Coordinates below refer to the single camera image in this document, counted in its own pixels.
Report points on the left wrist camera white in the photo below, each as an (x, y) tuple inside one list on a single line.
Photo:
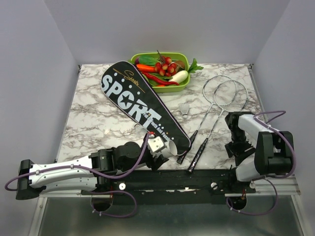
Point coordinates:
[(156, 145)]

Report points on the orange toy carrot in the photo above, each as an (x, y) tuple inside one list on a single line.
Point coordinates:
[(145, 68)]

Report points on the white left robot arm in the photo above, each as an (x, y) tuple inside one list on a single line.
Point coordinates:
[(88, 173)]

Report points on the white shuttlecock tube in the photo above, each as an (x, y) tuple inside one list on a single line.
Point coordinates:
[(169, 150)]

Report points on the green plastic basket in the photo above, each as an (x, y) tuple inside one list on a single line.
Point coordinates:
[(151, 58)]

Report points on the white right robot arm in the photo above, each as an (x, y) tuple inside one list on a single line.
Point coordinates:
[(259, 149)]

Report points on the white shuttlecock with black band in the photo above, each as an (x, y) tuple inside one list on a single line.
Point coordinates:
[(184, 109)]

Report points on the red toy chili pepper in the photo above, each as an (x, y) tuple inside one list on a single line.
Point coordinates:
[(159, 81)]

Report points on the brown toy mushroom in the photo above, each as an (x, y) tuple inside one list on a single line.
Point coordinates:
[(180, 64)]

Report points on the black racket cover bag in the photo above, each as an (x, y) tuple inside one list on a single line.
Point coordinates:
[(125, 86)]

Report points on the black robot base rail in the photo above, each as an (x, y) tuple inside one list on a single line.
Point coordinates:
[(174, 187)]

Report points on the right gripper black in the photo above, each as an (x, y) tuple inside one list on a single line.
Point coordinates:
[(233, 150)]

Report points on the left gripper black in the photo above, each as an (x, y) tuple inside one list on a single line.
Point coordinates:
[(155, 165)]

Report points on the red toy cherry bunch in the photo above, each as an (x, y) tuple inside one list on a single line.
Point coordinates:
[(165, 66)]

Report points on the white toy radish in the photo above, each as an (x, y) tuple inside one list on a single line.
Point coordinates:
[(179, 76)]

